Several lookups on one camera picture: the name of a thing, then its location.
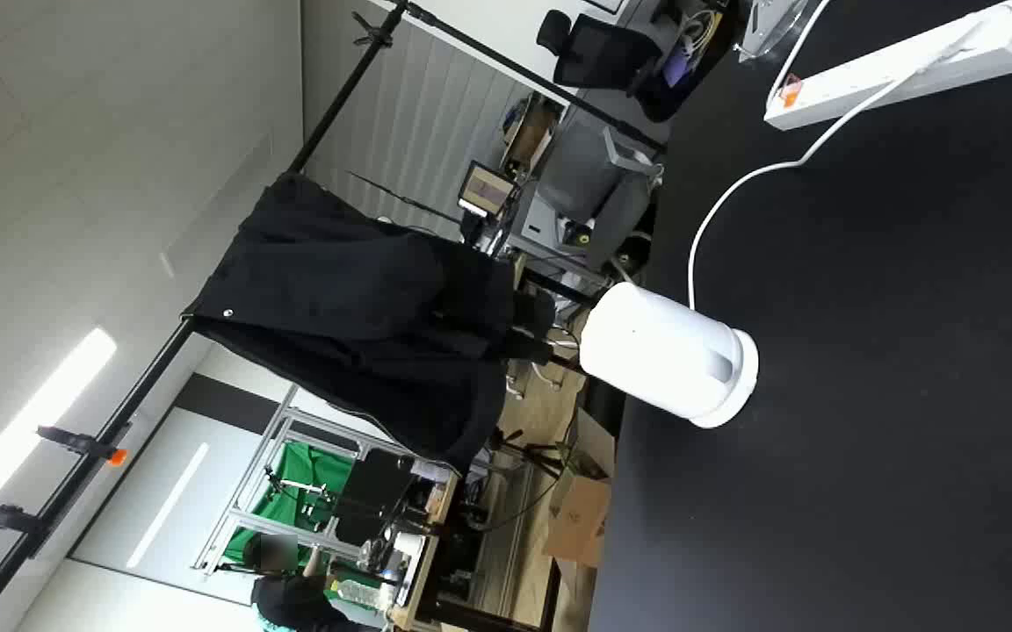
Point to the white ceramic mug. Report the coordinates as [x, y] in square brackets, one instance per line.
[661, 353]

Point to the small framed picture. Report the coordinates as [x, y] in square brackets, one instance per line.
[484, 191]

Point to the black backdrop cloth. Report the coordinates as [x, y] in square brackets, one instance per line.
[354, 312]

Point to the grey machine housing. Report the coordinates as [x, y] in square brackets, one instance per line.
[586, 179]

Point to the white slatted blinds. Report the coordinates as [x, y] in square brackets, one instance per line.
[437, 119]

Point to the brown cardboard box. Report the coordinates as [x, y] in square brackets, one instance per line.
[581, 518]

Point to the short black backdrop stand pole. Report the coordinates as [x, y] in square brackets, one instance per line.
[492, 58]

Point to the green cloth screen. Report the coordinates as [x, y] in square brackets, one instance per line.
[298, 486]

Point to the black padded office chair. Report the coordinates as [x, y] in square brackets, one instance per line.
[594, 52]

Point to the person in dark clothes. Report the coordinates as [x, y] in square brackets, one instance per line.
[291, 599]

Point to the clear plastic bag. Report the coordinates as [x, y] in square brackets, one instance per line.
[779, 26]

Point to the long black backdrop stand pole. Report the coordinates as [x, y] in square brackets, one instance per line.
[121, 415]

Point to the orange clamp tip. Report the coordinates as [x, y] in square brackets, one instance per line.
[118, 459]

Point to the long ceiling light strip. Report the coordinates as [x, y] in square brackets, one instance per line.
[37, 423]

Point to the white power strip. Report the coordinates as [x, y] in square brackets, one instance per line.
[916, 63]

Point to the grey metal frame rack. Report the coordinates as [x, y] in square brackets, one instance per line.
[252, 469]

